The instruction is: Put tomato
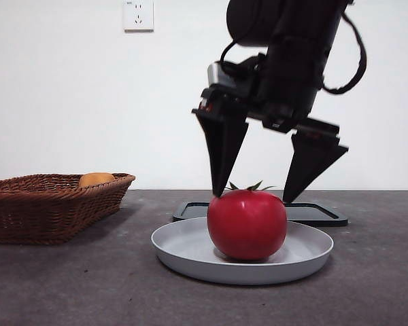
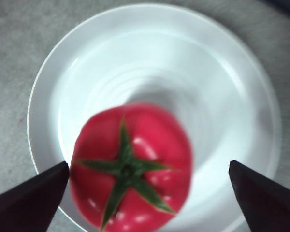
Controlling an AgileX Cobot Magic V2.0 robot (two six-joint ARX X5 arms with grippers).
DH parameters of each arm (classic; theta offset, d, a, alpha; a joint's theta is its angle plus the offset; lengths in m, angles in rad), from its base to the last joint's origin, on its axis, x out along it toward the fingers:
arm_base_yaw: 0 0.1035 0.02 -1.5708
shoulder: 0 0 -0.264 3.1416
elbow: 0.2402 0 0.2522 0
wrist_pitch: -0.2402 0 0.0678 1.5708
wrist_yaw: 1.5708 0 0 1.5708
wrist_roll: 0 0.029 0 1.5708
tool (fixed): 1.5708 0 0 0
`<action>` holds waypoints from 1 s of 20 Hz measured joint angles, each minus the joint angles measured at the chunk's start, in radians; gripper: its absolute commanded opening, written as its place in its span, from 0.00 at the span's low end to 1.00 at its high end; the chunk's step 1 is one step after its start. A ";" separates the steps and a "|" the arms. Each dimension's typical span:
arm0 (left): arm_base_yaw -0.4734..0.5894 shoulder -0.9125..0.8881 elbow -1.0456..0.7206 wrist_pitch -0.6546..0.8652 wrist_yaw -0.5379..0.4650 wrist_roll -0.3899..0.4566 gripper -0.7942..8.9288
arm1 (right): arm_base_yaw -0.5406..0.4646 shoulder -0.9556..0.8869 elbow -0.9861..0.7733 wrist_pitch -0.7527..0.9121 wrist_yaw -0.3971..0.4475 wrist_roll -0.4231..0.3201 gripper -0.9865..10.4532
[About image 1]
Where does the grey round plate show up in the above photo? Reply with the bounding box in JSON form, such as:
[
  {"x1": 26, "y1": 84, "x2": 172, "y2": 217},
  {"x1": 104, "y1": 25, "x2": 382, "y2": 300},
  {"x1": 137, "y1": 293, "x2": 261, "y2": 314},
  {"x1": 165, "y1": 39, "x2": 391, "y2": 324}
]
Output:
[{"x1": 150, "y1": 217, "x2": 335, "y2": 285}]

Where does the orange-yellow round toy food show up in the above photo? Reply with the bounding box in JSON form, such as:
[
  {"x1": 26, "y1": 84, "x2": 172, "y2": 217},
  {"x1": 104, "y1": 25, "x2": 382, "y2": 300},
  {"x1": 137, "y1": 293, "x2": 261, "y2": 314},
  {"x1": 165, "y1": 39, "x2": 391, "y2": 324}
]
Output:
[{"x1": 78, "y1": 172, "x2": 116, "y2": 187}]

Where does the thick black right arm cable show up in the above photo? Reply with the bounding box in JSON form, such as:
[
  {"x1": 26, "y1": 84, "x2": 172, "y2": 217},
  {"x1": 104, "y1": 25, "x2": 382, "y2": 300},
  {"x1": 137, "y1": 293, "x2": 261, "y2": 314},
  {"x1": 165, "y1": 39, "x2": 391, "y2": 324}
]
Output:
[{"x1": 321, "y1": 6, "x2": 367, "y2": 95}]

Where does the brown wicker basket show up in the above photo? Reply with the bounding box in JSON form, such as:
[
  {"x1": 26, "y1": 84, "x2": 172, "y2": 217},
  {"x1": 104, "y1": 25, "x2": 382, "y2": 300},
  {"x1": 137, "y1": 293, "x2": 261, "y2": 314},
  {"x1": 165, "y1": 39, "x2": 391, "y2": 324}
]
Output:
[{"x1": 0, "y1": 173, "x2": 136, "y2": 245}]

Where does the thin black right camera cable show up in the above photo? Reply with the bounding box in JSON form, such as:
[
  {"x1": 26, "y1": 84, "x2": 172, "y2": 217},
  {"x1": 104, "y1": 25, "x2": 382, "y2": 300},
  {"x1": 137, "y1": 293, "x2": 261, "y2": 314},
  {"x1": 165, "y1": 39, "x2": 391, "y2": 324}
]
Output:
[{"x1": 219, "y1": 40, "x2": 245, "y2": 74}]

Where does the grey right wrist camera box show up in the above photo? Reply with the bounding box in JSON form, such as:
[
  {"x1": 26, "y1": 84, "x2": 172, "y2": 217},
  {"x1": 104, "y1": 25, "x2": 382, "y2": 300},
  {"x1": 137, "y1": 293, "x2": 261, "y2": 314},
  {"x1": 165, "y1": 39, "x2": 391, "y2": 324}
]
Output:
[{"x1": 206, "y1": 54, "x2": 268, "y2": 90}]

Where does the red toy tomato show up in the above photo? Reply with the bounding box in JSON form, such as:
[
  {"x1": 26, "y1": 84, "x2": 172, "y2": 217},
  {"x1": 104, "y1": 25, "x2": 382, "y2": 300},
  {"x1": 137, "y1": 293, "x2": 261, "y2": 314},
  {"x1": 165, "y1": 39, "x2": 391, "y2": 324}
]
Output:
[{"x1": 206, "y1": 181, "x2": 288, "y2": 261}]

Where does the black rectangular tray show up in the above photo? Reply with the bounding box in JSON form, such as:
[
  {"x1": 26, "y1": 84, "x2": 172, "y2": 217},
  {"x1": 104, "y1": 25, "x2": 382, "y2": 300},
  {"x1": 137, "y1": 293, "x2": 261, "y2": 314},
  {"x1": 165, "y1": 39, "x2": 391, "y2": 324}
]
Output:
[{"x1": 172, "y1": 200, "x2": 349, "y2": 228}]

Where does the white wall socket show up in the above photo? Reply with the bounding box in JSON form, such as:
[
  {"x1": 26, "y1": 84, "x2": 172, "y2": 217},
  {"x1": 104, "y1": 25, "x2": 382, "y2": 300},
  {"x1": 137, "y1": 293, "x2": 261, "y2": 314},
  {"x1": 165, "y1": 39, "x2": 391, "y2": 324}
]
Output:
[{"x1": 123, "y1": 0, "x2": 155, "y2": 33}]

